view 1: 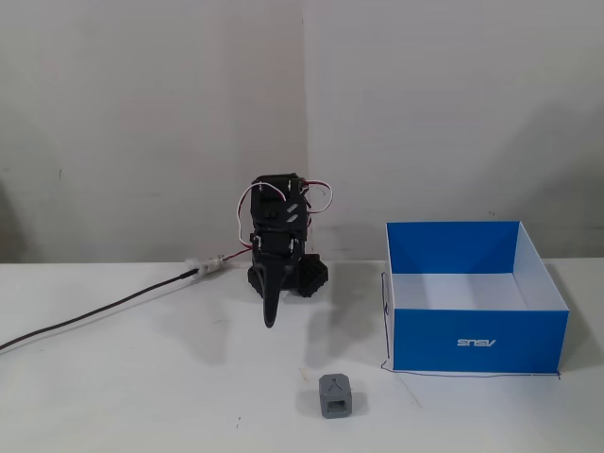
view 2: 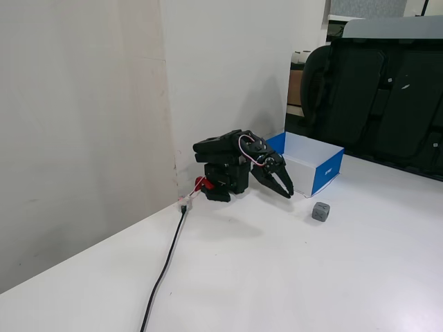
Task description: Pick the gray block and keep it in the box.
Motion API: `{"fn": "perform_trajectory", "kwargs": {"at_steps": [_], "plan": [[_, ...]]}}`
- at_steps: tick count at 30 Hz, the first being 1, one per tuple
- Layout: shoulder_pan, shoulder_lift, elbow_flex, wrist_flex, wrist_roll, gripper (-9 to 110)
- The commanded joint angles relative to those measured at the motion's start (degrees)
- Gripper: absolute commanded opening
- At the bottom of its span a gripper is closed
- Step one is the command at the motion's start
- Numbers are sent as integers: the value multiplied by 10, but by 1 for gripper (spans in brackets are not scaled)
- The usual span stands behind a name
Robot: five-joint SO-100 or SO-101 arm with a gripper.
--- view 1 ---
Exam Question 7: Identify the black power cable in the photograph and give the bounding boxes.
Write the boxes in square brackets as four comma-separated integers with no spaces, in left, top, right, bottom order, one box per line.
[0,268,199,353]

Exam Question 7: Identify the gray 3D-printed block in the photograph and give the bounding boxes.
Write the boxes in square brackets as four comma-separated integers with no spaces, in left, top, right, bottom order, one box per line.
[318,373,355,419]

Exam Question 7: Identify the white taped cable connector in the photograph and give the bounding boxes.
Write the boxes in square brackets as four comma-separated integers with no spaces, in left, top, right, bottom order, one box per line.
[181,254,228,280]

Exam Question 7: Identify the white and red servo wire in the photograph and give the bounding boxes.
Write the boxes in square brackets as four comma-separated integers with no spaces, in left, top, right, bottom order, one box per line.
[234,184,260,251]
[301,178,334,216]

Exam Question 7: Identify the blue and white cardboard box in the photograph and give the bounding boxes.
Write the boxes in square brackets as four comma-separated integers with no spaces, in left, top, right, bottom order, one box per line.
[384,220,571,374]

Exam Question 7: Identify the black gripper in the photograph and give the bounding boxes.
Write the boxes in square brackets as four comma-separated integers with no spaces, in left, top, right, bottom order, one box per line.
[251,228,304,330]

